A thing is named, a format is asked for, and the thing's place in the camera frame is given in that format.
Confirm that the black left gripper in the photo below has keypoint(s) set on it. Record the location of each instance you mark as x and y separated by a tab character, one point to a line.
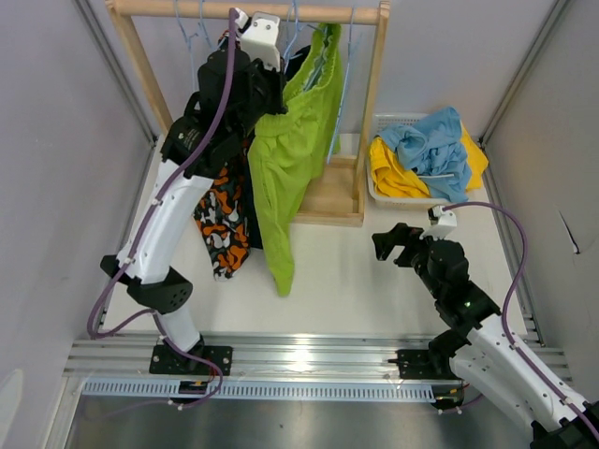
277	81

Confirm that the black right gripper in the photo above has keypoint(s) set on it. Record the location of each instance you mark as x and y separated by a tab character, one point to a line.
401	235

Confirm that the blue hanger of navy shorts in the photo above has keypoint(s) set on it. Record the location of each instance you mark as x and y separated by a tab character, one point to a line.
292	30

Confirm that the navy blue shorts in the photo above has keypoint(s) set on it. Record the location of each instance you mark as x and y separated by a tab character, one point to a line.
254	236

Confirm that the blue hanger of green shorts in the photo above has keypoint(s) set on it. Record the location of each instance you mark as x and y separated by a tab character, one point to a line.
314	66

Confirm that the lime green shorts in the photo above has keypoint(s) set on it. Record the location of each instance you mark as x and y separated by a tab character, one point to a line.
287	153

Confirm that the yellow shorts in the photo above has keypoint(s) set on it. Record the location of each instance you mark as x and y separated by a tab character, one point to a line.
390	179

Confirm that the blue hanger of yellow shorts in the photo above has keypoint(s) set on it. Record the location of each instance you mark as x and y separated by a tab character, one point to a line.
188	42

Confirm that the light blue shorts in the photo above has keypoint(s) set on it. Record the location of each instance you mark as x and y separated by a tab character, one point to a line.
431	149

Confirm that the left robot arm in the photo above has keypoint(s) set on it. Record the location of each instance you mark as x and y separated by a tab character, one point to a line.
234	92

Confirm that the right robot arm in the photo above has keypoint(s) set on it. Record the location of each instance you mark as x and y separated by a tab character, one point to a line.
478	349

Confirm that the blue hanger of camouflage shorts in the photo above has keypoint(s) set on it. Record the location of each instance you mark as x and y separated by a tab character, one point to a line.
213	46

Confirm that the orange camouflage shorts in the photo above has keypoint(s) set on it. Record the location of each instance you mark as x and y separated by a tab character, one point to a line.
222	220

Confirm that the wooden clothes rack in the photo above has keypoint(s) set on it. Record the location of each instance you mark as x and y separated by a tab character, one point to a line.
338	196

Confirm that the white plastic basket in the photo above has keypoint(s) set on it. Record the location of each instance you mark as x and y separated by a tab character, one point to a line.
380	122

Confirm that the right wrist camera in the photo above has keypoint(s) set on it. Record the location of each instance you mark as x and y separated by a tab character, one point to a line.
442	223

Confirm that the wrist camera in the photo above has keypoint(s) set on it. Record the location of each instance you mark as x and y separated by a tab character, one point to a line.
442	223
259	36

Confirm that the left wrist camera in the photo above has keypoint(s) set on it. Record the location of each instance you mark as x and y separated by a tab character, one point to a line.
259	36

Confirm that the aluminium mounting rail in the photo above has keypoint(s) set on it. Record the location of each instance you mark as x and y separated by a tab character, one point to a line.
295	366

